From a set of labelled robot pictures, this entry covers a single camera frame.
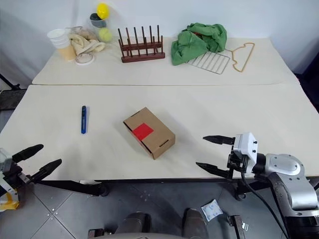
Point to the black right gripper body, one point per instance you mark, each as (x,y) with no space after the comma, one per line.
(238,164)

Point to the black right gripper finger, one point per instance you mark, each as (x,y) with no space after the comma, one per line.
(215,170)
(220,140)

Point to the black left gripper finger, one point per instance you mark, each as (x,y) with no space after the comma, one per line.
(46,169)
(27,152)

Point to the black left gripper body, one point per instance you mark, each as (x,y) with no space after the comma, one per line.
(12,174)

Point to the blue pen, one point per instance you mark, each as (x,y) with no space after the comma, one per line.
(84,119)

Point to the cardboard box with red tape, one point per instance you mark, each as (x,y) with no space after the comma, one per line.
(154,134)

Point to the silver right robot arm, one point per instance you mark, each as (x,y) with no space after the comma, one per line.
(286,164)

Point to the yellow and white bag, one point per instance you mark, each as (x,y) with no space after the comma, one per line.
(10,203)

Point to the small white sachet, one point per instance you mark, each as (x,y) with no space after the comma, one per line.
(211,210)

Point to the black table leg with caster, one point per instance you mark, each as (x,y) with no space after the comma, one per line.
(82,188)

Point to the dark grey floor mat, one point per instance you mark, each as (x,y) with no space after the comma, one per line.
(11,99)

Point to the dark grey rounded shape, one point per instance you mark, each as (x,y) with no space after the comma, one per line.
(137,221)
(194,221)

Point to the black stand leg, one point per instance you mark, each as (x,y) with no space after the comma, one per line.
(10,84)

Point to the crumpled green cloth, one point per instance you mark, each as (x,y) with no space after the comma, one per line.
(192,44)

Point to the white tape roll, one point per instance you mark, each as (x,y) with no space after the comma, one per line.
(77,60)

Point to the beige paper cup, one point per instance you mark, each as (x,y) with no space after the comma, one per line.
(66,53)

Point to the black furniture piece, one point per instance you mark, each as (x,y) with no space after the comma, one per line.
(310,82)

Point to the dark wooden peg rack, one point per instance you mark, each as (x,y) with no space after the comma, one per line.
(143,56)

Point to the stack of white paper cups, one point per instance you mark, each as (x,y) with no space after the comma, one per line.
(58,37)

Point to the beige crumpled towel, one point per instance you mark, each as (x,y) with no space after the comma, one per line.
(82,42)

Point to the yellow-green tennis ball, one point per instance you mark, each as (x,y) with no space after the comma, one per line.
(105,35)

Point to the clear plastic tube container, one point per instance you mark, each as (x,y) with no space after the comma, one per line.
(96,23)

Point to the yellow ball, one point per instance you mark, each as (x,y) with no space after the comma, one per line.
(102,10)

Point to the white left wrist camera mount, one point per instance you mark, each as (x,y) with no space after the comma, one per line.
(4,156)

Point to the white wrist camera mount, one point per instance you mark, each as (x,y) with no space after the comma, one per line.
(246,144)
(4,156)

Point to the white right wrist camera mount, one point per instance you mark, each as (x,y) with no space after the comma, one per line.
(246,144)

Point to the dark metal bracket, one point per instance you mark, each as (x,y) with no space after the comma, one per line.
(236,222)
(99,233)

